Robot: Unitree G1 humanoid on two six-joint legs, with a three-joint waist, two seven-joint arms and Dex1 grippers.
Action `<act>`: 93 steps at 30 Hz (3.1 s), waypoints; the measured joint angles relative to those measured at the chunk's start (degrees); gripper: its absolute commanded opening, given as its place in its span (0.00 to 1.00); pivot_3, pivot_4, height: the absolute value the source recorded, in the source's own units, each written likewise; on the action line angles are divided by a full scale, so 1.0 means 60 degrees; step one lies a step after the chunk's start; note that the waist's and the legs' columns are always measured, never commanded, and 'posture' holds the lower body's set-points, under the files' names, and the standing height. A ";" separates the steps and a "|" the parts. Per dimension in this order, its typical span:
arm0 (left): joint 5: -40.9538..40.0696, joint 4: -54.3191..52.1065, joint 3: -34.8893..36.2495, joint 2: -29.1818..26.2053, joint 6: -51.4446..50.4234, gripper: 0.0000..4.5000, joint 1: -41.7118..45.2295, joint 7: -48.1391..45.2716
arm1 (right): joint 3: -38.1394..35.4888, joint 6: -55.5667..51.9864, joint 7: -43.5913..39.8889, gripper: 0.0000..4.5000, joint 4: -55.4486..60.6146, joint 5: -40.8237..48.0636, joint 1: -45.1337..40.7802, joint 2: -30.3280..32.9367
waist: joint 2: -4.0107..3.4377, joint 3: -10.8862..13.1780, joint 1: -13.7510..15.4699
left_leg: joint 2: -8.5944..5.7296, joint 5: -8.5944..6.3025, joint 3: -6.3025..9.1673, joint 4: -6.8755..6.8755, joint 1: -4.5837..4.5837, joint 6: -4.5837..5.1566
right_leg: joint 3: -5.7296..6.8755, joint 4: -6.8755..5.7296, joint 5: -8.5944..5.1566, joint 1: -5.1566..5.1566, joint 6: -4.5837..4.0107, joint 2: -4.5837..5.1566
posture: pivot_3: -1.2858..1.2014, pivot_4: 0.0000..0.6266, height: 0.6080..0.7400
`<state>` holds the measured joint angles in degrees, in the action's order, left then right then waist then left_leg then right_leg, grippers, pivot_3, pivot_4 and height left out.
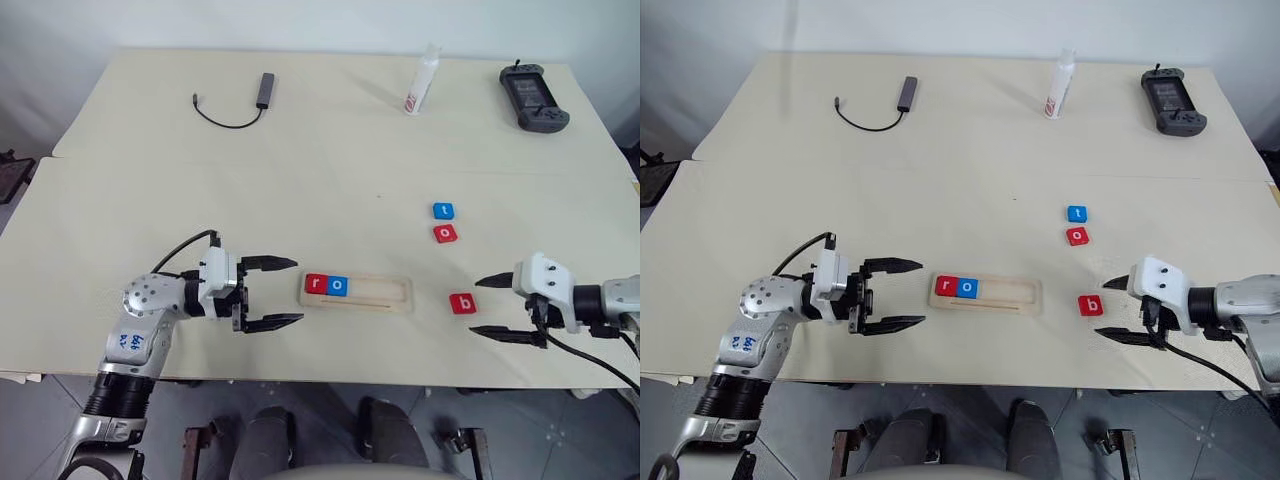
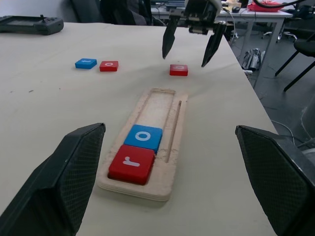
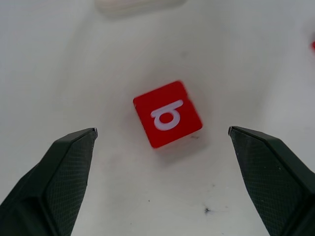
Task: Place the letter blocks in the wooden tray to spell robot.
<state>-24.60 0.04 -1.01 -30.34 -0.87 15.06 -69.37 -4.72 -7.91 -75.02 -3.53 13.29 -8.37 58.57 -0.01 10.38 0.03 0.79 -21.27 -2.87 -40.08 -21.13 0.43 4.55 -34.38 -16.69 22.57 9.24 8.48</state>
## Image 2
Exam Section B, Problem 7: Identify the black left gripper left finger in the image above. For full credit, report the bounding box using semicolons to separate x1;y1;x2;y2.
0;122;107;236

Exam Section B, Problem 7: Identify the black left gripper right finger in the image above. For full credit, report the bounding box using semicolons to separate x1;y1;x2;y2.
235;124;315;236

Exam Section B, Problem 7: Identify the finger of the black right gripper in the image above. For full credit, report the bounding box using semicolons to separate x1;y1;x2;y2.
201;23;227;68
161;14;179;60

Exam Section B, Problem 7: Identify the red letter b block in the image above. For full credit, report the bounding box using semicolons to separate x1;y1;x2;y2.
169;64;189;77

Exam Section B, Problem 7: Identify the red letter o block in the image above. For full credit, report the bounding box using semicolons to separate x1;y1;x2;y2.
99;60;119;72

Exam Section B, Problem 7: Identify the wooden letter tray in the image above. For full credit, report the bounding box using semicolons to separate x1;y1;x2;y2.
97;88;189;203

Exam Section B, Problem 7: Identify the red letter r block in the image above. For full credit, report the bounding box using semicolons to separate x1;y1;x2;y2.
107;144;156;185

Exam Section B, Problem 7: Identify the blue letter t block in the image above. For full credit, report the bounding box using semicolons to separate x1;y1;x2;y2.
74;58;98;70

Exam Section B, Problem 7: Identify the blue letter o block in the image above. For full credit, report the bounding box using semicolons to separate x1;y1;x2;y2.
123;124;164;154

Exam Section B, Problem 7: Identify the crumpled silver bag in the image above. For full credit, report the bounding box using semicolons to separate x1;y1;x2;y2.
242;48;266;72

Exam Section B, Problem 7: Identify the black office chair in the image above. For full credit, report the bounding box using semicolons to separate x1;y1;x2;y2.
99;0;154;27
69;0;104;24

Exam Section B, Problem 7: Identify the red item on desk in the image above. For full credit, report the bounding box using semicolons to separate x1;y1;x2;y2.
247;1;283;12

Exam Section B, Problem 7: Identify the black chair with thin legs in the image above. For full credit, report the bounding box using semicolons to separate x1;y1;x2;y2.
274;29;315;92

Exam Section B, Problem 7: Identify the black handheld controller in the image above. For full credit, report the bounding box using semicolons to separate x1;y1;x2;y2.
0;14;64;36

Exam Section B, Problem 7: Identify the white floor cable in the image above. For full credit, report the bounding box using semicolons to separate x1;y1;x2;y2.
270;119;300;146

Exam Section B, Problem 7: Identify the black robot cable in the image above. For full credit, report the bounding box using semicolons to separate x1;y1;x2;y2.
253;0;315;13

